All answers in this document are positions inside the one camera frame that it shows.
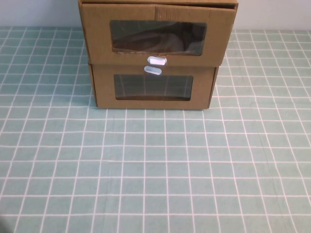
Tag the cardboard drawer with window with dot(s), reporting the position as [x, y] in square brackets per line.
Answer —
[104, 97]
[97, 36]

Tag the green white checkered tablecloth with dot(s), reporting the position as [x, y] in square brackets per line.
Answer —
[155, 170]

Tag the cardboard shoe box shell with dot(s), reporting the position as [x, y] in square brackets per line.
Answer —
[92, 77]
[145, 1]

